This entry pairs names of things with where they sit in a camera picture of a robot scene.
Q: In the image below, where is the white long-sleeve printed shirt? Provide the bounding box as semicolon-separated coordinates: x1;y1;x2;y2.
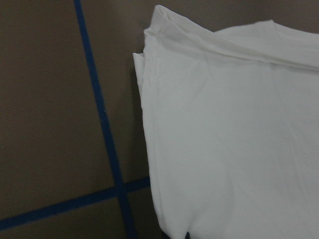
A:
134;5;319;239

